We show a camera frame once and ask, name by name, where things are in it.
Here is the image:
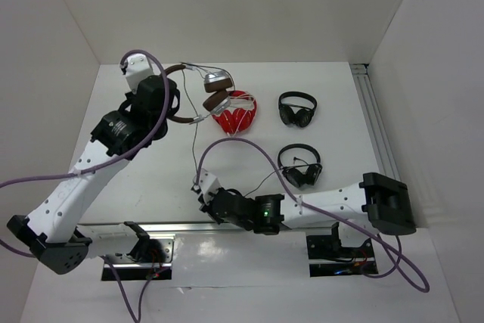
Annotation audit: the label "brown silver headphones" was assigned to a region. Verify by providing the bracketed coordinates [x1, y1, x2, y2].
[165, 63, 234, 116]

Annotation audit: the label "far black headphones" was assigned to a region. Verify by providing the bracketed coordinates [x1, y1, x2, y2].
[278, 91, 318, 129]

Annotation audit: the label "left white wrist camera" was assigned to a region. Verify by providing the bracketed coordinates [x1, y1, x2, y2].
[120, 53, 154, 95]

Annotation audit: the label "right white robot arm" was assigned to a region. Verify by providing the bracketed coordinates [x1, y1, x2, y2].
[193, 169, 416, 236]

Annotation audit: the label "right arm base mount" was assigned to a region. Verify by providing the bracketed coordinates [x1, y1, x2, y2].
[306, 224, 378, 278]

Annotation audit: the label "aluminium rail right side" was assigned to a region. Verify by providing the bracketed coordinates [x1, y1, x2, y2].
[349, 64, 400, 180]

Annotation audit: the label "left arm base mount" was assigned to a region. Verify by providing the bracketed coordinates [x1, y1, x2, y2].
[107, 234, 175, 281]

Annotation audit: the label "black headphones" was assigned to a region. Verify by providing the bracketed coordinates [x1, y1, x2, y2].
[277, 144, 323, 188]
[278, 91, 318, 129]

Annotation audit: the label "thin black headphone cable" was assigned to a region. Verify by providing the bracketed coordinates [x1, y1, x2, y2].
[177, 61, 281, 197]

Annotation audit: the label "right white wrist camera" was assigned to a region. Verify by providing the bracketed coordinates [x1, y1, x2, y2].
[191, 169, 221, 204]

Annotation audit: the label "red headphones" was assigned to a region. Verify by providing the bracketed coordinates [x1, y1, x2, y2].
[212, 90, 257, 136]

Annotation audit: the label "near black headphones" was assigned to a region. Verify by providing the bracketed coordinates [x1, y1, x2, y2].
[277, 144, 323, 188]

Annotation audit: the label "white cable on red headphones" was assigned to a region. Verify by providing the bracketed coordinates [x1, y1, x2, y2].
[222, 92, 255, 139]

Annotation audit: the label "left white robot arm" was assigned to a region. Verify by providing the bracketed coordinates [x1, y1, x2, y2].
[7, 76, 180, 275]

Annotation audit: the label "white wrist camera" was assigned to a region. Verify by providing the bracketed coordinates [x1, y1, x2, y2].
[191, 169, 221, 204]
[120, 53, 154, 95]

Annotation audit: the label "aluminium rail front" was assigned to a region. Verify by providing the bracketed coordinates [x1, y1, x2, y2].
[79, 220, 315, 234]

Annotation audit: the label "aluminium rail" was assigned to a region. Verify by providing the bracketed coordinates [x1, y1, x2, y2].
[79, 220, 315, 234]
[349, 64, 400, 180]

